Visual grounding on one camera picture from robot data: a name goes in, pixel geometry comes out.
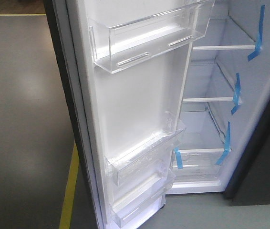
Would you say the fridge door with bins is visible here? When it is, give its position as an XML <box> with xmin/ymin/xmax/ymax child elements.
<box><xmin>43</xmin><ymin>0</ymin><xmax>216</xmax><ymax>229</ymax></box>

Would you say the dark grey fridge unit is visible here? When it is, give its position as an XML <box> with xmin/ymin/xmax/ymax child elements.
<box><xmin>224</xmin><ymin>101</ymin><xmax>270</xmax><ymax>206</ymax></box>

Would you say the clear middle door bin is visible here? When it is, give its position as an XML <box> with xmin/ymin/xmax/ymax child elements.
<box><xmin>105</xmin><ymin>111</ymin><xmax>186</xmax><ymax>187</ymax></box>

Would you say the clear door bin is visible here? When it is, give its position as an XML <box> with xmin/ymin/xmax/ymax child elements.
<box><xmin>86</xmin><ymin>0</ymin><xmax>215</xmax><ymax>73</ymax></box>
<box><xmin>111</xmin><ymin>169</ymin><xmax>175</xmax><ymax>228</ymax></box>
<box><xmin>105</xmin><ymin>111</ymin><xmax>186</xmax><ymax>187</ymax></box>

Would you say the blue tape strip left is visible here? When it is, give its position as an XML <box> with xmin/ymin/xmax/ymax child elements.
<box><xmin>174</xmin><ymin>147</ymin><xmax>183</xmax><ymax>169</ymax></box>

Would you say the blue tape strip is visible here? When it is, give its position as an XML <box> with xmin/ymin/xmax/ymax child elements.
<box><xmin>216</xmin><ymin>121</ymin><xmax>231</xmax><ymax>166</ymax></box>
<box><xmin>230</xmin><ymin>73</ymin><xmax>241</xmax><ymax>115</ymax></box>
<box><xmin>174</xmin><ymin>147</ymin><xmax>183</xmax><ymax>169</ymax></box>
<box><xmin>247</xmin><ymin>5</ymin><xmax>265</xmax><ymax>62</ymax></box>

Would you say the clear upper door bin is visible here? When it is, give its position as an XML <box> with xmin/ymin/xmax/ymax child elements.
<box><xmin>86</xmin><ymin>0</ymin><xmax>215</xmax><ymax>73</ymax></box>

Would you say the clear crisper drawer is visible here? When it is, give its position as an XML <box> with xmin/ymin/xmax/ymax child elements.
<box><xmin>172</xmin><ymin>149</ymin><xmax>222</xmax><ymax>182</ymax></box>

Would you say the clear lower door bin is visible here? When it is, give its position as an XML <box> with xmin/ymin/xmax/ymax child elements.
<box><xmin>111</xmin><ymin>169</ymin><xmax>175</xmax><ymax>228</ymax></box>

